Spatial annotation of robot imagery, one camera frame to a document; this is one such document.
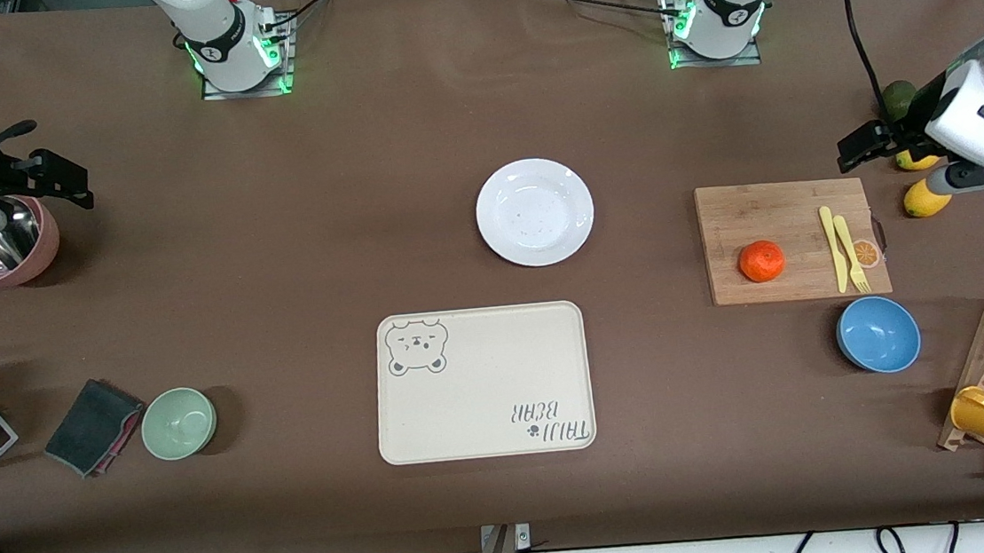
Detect orange mandarin fruit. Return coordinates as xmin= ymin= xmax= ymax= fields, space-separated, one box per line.
xmin=736 ymin=238 xmax=788 ymax=285

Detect white round plate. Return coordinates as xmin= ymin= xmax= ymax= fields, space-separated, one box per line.
xmin=471 ymin=153 xmax=599 ymax=272

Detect yellow lemon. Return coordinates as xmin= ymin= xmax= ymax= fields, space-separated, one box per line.
xmin=895 ymin=146 xmax=943 ymax=173
xmin=901 ymin=179 xmax=956 ymax=220

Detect dark green lime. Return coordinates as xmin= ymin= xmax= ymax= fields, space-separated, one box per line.
xmin=880 ymin=79 xmax=922 ymax=122

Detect metal scoop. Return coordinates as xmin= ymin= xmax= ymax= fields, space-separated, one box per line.
xmin=0 ymin=194 xmax=45 ymax=272

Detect yellow plastic fork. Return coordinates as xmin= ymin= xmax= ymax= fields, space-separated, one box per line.
xmin=832 ymin=212 xmax=872 ymax=296

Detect yellow plastic knife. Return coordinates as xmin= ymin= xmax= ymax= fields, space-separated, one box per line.
xmin=818 ymin=204 xmax=852 ymax=296

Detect wooden cutting board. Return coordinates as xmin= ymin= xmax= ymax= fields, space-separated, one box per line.
xmin=694 ymin=171 xmax=894 ymax=310

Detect blue bowl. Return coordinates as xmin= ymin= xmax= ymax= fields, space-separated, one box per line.
xmin=833 ymin=292 xmax=925 ymax=378

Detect brown table cover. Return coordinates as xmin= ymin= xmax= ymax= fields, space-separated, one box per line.
xmin=0 ymin=0 xmax=984 ymax=553

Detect dark grey folded cloth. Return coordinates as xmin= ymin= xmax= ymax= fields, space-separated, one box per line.
xmin=38 ymin=374 xmax=151 ymax=482

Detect pink folded cloth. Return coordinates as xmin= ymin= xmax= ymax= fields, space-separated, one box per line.
xmin=83 ymin=398 xmax=152 ymax=478

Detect pale green bowl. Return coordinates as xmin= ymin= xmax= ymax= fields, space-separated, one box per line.
xmin=138 ymin=384 xmax=221 ymax=463

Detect cream bear print tray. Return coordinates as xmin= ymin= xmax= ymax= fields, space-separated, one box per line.
xmin=367 ymin=298 xmax=599 ymax=468

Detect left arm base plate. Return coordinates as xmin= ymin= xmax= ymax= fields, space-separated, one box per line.
xmin=662 ymin=0 xmax=764 ymax=73

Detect metal clamp bracket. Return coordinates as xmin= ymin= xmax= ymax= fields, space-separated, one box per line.
xmin=476 ymin=521 xmax=532 ymax=553

